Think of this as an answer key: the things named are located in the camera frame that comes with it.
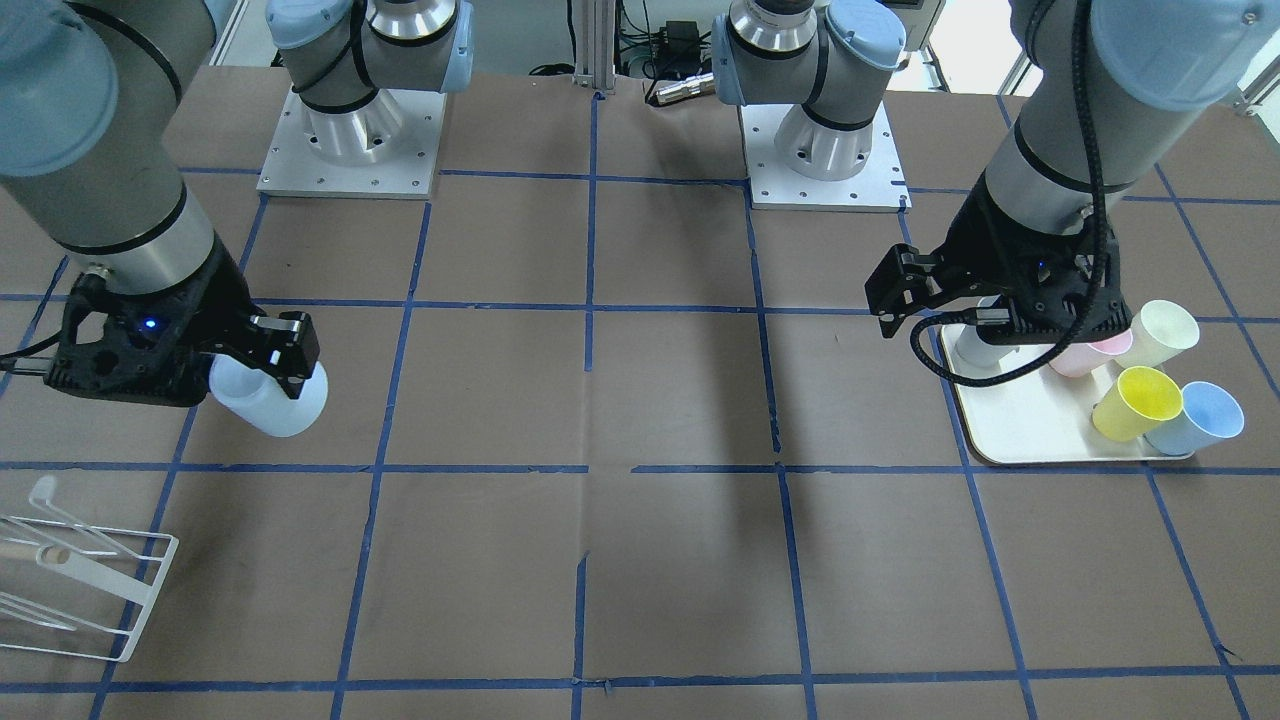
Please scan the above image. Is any cream plastic cup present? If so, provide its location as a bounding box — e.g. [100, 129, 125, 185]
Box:
[1115, 299, 1201, 368]

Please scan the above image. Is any light blue plastic cup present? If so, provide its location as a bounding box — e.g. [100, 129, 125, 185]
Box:
[209, 355, 329, 438]

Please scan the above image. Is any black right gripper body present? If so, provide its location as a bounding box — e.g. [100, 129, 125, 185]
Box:
[44, 240, 260, 407]

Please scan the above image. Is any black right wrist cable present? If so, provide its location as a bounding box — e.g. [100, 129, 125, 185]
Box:
[0, 331, 67, 379]

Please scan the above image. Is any cream plastic tray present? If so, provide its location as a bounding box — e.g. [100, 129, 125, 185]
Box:
[955, 360, 1166, 465]

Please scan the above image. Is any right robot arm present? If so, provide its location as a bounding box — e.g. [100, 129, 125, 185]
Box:
[3, 1, 474, 407]

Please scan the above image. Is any grey plastic cup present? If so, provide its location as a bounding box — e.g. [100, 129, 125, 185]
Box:
[955, 325, 1014, 369]

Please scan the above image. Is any pink plastic cup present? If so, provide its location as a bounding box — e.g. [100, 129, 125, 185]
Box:
[1050, 331, 1134, 378]

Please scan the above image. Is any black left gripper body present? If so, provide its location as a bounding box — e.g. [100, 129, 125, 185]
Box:
[933, 184, 1133, 345]

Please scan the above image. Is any silver cylindrical connector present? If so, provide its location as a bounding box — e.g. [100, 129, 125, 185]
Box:
[645, 73, 716, 108]

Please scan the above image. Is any white wire cup rack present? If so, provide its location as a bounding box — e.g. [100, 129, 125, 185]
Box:
[1, 475, 180, 664]

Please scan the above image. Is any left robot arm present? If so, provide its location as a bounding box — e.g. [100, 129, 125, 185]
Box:
[710, 1, 1277, 345]

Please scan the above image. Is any black power adapter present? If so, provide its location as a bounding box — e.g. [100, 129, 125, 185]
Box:
[658, 20, 701, 54]

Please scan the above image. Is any aluminium frame post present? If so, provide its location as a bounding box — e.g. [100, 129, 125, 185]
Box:
[570, 0, 620, 95]

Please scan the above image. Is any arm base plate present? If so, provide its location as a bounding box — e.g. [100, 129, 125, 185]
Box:
[257, 88, 448, 201]
[740, 104, 911, 213]

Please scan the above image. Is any yellow plastic cup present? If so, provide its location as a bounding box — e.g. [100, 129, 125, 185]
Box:
[1091, 366, 1184, 442]

